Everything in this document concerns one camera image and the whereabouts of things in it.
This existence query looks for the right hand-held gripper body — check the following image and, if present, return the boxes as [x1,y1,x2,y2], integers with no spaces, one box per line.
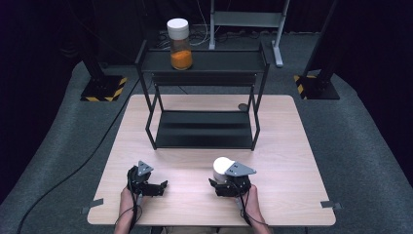
[224,161,258,210]

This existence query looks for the black two-tier shelf rack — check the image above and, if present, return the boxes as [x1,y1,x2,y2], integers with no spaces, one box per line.
[134,40,271,152]

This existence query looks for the long black floor cable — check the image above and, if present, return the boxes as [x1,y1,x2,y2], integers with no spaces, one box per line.
[16,79,141,234]

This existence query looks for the grey tape strip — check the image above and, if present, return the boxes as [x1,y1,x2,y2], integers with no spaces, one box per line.
[319,200,343,211]
[80,198,104,215]

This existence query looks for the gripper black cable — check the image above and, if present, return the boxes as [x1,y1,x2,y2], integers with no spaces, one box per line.
[114,191,144,234]
[238,191,270,227]

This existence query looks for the white-lidded jar of pale powder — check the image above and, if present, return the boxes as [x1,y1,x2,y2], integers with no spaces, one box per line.
[212,156,237,184]

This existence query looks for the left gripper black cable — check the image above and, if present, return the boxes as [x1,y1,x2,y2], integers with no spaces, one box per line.
[114,191,144,234]

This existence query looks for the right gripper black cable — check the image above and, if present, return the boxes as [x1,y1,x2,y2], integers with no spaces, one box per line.
[238,191,270,227]

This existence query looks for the person's left hand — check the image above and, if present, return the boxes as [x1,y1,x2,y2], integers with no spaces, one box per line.
[119,186,144,215]

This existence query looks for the jar of orange powder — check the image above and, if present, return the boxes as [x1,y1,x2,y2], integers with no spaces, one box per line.
[166,18,194,71]

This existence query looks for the person's right hand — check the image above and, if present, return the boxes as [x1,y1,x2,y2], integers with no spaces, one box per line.
[242,183,261,216]

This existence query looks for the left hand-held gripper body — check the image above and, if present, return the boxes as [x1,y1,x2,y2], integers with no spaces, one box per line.
[127,160,155,206]

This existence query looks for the grey metal stand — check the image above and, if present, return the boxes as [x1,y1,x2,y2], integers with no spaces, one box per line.
[208,0,292,68]

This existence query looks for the black stand with striped base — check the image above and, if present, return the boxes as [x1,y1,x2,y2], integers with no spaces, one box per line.
[293,0,341,100]
[66,0,129,102]

